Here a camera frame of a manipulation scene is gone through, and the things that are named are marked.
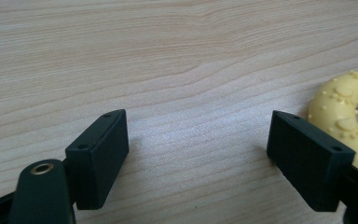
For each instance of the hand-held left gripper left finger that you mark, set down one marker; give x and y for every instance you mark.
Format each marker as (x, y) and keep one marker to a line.
(98, 161)

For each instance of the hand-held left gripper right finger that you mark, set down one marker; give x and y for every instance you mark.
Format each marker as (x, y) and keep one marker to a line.
(307, 161)

